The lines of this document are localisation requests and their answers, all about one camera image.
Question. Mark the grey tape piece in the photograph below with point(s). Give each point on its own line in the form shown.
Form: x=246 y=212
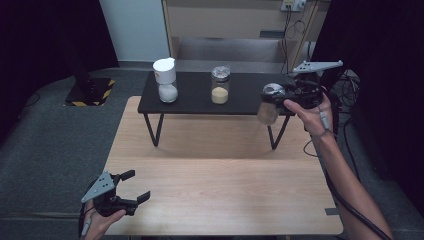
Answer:
x=331 y=211

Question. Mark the white power strip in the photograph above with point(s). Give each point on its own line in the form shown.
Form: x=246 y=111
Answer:
x=293 y=4

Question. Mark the white-lidded glass jar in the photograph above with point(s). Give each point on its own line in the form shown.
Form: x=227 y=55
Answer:
x=165 y=80

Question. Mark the silver-lidded jar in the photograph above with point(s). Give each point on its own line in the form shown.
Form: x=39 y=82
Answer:
x=220 y=86
x=268 y=113

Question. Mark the black metal-legged shelf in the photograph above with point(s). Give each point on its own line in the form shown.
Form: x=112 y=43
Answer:
x=193 y=96

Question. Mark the person's left hand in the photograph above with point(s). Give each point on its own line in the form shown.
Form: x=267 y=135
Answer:
x=98 y=226

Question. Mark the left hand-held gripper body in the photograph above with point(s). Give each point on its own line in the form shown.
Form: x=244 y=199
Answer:
x=100 y=186

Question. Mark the dark curtain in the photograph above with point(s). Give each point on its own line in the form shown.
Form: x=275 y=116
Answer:
x=393 y=83
x=33 y=50

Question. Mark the white panel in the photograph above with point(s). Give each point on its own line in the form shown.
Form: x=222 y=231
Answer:
x=136 y=30

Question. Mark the person's right hand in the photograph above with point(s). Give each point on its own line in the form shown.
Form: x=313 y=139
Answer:
x=313 y=120

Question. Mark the wooden cabinet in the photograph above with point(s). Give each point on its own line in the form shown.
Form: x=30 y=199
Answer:
x=230 y=23

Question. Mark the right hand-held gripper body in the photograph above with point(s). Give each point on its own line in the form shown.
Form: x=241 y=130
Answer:
x=306 y=90

